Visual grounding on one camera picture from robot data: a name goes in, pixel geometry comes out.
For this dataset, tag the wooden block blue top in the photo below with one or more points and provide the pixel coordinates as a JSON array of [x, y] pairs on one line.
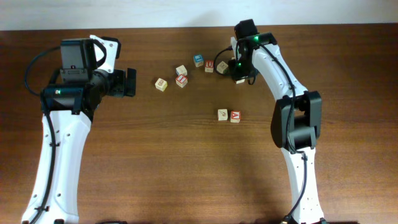
[[198, 60]]

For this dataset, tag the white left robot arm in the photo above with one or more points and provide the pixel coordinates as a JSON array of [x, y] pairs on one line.
[[68, 103]]

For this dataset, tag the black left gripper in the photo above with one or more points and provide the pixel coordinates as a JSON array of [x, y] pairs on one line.
[[117, 90]]

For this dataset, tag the wooden block letter K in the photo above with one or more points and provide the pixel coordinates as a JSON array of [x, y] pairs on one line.
[[161, 84]]

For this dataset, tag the wooden block outlined 5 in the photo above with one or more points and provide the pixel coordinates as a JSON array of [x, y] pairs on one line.
[[222, 67]]

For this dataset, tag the wooden block red 9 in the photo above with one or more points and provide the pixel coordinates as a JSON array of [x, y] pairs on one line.
[[222, 114]]

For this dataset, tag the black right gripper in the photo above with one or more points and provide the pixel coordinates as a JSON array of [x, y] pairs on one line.
[[236, 73]]

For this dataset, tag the wooden block at edge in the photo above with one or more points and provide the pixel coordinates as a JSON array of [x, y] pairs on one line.
[[239, 81]]

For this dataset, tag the wooden block red I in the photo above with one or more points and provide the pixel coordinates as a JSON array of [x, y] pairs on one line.
[[181, 81]]

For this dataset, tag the wooden block red U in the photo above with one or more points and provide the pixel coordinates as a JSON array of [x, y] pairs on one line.
[[209, 66]]

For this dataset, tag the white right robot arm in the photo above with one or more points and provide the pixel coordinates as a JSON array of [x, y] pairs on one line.
[[296, 120]]

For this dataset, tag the wooden block red A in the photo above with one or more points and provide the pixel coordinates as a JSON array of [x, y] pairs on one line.
[[235, 116]]

